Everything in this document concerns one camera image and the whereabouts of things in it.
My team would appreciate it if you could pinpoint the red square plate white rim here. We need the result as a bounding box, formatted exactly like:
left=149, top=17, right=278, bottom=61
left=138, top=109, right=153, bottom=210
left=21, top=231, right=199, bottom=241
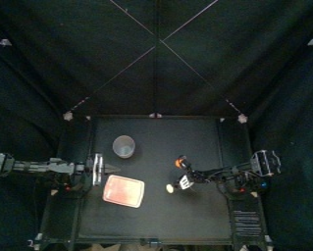
left=101, top=174, right=147, bottom=209

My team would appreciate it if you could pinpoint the black vertical frame pole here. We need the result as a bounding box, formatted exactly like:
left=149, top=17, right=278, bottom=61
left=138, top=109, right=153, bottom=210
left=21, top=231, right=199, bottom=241
left=153, top=0, right=161, bottom=116

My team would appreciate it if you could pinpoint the white printed label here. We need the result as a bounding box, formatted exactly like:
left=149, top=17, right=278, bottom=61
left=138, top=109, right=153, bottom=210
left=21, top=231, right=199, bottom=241
left=232, top=210, right=264, bottom=238

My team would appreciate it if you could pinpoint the grey round bowl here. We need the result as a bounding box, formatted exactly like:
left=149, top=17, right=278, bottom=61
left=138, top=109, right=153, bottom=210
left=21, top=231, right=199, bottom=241
left=112, top=134, right=138, bottom=160

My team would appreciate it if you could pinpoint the white frame cord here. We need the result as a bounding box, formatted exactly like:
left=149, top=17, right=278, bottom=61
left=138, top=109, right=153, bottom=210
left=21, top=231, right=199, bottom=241
left=109, top=0, right=244, bottom=116
left=69, top=0, right=220, bottom=114

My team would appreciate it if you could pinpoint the black hanging cloth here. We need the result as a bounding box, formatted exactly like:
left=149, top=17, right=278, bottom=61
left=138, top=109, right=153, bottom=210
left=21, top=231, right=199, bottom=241
left=0, top=0, right=313, bottom=251

